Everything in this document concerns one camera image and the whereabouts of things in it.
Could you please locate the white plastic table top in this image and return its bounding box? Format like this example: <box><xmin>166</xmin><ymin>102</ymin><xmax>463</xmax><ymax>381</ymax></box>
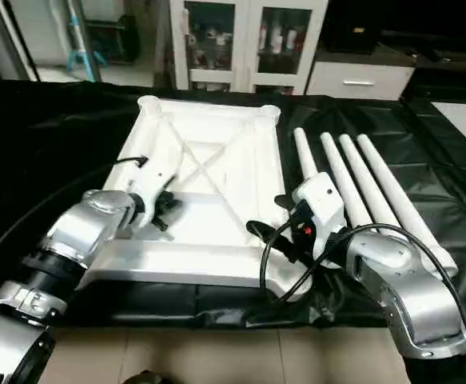
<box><xmin>79</xmin><ymin>94</ymin><xmax>315</xmax><ymax>303</ymax></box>

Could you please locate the white plastic table leg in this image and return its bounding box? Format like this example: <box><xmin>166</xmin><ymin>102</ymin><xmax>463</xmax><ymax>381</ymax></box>
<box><xmin>338</xmin><ymin>134</ymin><xmax>413</xmax><ymax>237</ymax></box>
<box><xmin>356</xmin><ymin>133</ymin><xmax>460</xmax><ymax>278</ymax></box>
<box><xmin>320</xmin><ymin>132</ymin><xmax>375</xmax><ymax>229</ymax></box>
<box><xmin>293</xmin><ymin>126</ymin><xmax>323</xmax><ymax>197</ymax></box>

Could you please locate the black plastic mat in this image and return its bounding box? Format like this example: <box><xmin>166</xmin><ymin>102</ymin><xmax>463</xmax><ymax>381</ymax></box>
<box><xmin>0</xmin><ymin>78</ymin><xmax>466</xmax><ymax>329</ymax></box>

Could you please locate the white drawer unit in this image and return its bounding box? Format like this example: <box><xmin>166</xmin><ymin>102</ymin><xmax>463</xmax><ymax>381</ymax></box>
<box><xmin>306</xmin><ymin>60</ymin><xmax>416</xmax><ymax>102</ymax></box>

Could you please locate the white glass door cabinet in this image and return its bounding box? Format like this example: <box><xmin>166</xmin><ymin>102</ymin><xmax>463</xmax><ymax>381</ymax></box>
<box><xmin>169</xmin><ymin>0</ymin><xmax>329</xmax><ymax>95</ymax></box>

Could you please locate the teal floor stand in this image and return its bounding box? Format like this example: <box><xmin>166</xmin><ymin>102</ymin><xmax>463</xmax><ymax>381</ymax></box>
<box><xmin>63</xmin><ymin>0</ymin><xmax>107</xmax><ymax>82</ymax></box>

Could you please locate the black box device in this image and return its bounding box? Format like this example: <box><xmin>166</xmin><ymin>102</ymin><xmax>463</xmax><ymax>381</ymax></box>
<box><xmin>326</xmin><ymin>0</ymin><xmax>383</xmax><ymax>54</ymax></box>

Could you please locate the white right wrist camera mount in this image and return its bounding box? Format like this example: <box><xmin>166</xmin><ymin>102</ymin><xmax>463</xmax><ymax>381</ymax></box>
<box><xmin>290</xmin><ymin>171</ymin><xmax>350</xmax><ymax>262</ymax></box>

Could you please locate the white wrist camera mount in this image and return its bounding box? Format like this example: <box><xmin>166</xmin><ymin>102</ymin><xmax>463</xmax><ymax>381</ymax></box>
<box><xmin>123</xmin><ymin>154</ymin><xmax>179</xmax><ymax>230</ymax></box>
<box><xmin>290</xmin><ymin>171</ymin><xmax>350</xmax><ymax>262</ymax></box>

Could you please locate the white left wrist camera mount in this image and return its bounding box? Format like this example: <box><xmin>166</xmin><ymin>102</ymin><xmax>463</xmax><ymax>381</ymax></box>
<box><xmin>123</xmin><ymin>154</ymin><xmax>179</xmax><ymax>230</ymax></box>

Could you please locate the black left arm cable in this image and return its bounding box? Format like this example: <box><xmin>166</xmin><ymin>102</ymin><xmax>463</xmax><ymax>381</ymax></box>
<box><xmin>0</xmin><ymin>155</ymin><xmax>149</xmax><ymax>273</ymax></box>

